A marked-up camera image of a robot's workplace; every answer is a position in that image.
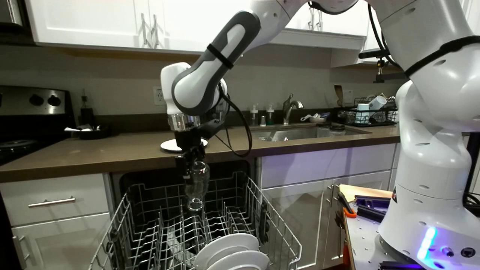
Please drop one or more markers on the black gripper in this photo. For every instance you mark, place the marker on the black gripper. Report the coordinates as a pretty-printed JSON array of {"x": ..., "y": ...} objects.
[{"x": 190, "y": 138}]

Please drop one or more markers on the black kitchen stove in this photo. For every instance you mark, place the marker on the black kitchen stove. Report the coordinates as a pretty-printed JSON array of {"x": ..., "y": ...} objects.
[{"x": 30, "y": 125}]

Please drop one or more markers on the stainless steel sink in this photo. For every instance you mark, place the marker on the stainless steel sink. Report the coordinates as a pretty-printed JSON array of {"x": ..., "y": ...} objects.
[{"x": 300, "y": 134}]

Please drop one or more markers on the white wall outlet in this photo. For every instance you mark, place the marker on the white wall outlet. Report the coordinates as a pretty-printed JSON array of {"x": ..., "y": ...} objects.
[{"x": 159, "y": 95}]

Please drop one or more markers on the white wall cabinets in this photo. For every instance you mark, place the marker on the white wall cabinets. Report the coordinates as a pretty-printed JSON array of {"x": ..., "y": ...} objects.
[{"x": 84, "y": 20}]

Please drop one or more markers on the wooden board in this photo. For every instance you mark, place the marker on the wooden board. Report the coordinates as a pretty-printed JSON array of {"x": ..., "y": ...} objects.
[{"x": 364, "y": 191}]

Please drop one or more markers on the white drawer base cabinet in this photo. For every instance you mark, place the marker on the white drawer base cabinet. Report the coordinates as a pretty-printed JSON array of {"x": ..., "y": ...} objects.
[{"x": 54, "y": 234}]

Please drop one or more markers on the dark glass bottle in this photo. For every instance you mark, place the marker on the dark glass bottle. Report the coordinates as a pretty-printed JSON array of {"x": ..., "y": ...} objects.
[{"x": 85, "y": 113}]

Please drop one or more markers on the clear drinking glass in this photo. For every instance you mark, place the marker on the clear drinking glass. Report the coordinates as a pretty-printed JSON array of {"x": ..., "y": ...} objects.
[{"x": 195, "y": 182}]

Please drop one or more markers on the white dinner plate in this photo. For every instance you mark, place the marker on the white dinner plate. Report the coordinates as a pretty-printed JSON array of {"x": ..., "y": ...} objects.
[
  {"x": 225, "y": 245},
  {"x": 244, "y": 261}
]

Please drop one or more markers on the chrome faucet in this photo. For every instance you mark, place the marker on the chrome faucet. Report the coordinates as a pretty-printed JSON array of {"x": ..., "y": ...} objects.
[{"x": 289, "y": 105}]

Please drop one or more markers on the white base cabinet with doors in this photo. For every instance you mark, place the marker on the white base cabinet with doors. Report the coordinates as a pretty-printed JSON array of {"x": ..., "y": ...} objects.
[{"x": 309, "y": 167}]

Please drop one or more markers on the black shallow tray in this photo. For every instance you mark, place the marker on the black shallow tray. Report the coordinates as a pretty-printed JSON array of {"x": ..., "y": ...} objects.
[{"x": 90, "y": 132}]

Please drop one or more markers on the dishwasher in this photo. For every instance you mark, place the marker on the dishwasher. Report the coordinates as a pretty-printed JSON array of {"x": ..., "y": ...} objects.
[{"x": 150, "y": 177}]

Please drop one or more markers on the black dish drying rack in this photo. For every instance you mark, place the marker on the black dish drying rack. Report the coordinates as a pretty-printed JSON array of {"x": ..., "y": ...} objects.
[{"x": 367, "y": 116}]

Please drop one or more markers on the small round white plate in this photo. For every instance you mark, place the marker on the small round white plate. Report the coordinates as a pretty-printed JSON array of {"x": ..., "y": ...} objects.
[{"x": 168, "y": 146}]

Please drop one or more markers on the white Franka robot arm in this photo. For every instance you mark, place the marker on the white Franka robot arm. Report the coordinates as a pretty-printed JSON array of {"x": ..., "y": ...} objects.
[{"x": 439, "y": 125}]

